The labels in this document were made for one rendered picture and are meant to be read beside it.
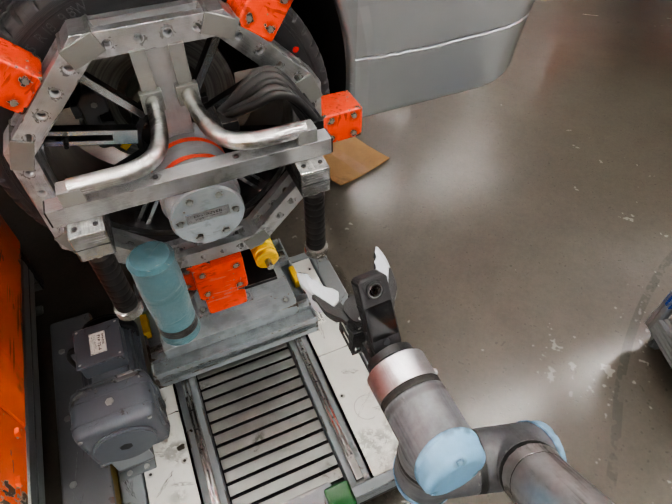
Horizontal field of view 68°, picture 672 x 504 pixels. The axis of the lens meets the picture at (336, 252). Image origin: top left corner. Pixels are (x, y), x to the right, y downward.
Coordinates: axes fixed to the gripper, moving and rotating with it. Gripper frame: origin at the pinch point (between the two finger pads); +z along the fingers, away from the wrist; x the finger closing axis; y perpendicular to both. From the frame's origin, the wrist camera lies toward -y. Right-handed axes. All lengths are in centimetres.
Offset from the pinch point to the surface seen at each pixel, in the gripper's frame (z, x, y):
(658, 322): -10, 103, 68
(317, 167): 8.7, 0.4, -12.1
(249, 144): 11.6, -9.1, -17.3
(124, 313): 8.0, -34.8, 6.5
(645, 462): -39, 78, 83
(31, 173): 31, -42, -8
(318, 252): 7.6, -0.5, 6.5
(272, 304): 38, -4, 60
